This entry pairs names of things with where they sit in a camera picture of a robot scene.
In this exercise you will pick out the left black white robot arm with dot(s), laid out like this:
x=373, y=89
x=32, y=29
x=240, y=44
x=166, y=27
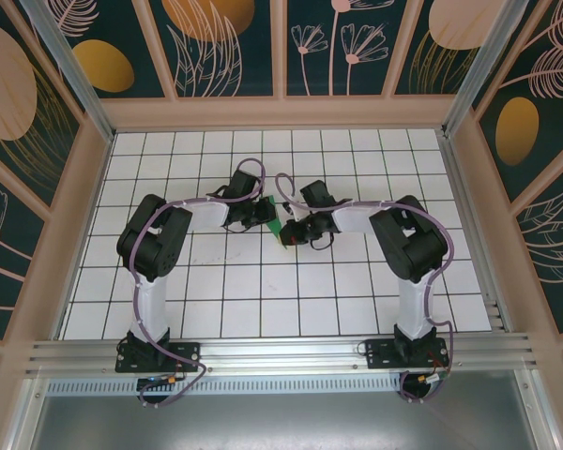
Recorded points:
x=155, y=239

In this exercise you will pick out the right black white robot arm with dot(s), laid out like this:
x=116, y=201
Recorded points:
x=413, y=244

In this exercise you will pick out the grey metal shelf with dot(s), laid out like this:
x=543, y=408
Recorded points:
x=281, y=422

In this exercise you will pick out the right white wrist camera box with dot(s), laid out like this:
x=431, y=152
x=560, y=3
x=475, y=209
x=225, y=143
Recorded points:
x=294, y=213

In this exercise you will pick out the long aluminium mounting rail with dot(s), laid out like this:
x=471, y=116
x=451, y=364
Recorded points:
x=281, y=349

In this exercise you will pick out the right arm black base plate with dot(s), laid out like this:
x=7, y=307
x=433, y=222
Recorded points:
x=380, y=356

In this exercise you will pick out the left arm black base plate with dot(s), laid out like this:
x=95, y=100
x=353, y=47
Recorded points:
x=187, y=356

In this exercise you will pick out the aluminium side rail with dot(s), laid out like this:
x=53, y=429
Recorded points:
x=456, y=178

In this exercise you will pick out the aluminium frame post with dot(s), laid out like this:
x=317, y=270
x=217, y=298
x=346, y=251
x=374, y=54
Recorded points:
x=75, y=79
x=478, y=65

